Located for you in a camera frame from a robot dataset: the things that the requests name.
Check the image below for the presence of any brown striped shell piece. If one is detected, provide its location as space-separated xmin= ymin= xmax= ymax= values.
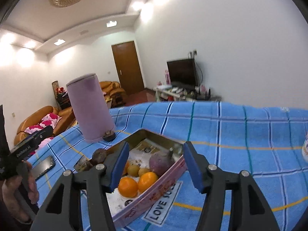
xmin=91 ymin=148 xmax=107 ymax=166

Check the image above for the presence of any large orange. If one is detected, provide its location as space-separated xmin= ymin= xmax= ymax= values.
xmin=118 ymin=177 xmax=138 ymax=198

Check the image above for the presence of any small green-brown fruit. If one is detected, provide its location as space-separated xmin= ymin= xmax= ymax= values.
xmin=127 ymin=164 xmax=140 ymax=177

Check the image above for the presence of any dark mangosteen fruit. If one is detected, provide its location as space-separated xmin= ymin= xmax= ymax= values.
xmin=103 ymin=130 xmax=116 ymax=142

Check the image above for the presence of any purple round radish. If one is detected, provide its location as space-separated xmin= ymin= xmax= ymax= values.
xmin=149 ymin=148 xmax=175 ymax=177

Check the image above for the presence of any small orange tangerine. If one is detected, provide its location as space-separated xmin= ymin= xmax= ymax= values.
xmin=122 ymin=161 xmax=130 ymax=176

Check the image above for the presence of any operator left hand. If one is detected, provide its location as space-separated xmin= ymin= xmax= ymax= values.
xmin=1 ymin=175 xmax=32 ymax=230

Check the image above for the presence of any black smartphone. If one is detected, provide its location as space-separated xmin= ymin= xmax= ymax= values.
xmin=31 ymin=155 xmax=55 ymax=180

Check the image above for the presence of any pink floral cushion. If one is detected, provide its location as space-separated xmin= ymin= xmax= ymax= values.
xmin=25 ymin=113 xmax=62 ymax=134

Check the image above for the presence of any orange leather sofa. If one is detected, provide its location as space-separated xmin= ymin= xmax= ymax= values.
xmin=14 ymin=106 xmax=75 ymax=145

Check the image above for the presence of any white printed mug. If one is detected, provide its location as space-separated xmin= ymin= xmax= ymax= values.
xmin=302 ymin=135 xmax=308 ymax=162

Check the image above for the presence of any pink electric kettle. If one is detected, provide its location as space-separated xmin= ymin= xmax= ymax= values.
xmin=66 ymin=73 xmax=115 ymax=143

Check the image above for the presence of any pink metal tin tray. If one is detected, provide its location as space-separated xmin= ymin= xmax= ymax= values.
xmin=84 ymin=128 xmax=188 ymax=229

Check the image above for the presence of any orange leather armchair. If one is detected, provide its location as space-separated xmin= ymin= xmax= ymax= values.
xmin=99 ymin=81 xmax=127 ymax=109

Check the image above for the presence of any white TV stand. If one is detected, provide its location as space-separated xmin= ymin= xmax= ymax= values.
xmin=155 ymin=85 xmax=222 ymax=102

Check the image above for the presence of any brown wooden door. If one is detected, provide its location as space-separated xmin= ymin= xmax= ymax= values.
xmin=111 ymin=41 xmax=145 ymax=95

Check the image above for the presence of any black television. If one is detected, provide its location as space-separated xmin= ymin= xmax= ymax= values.
xmin=167 ymin=59 xmax=199 ymax=87

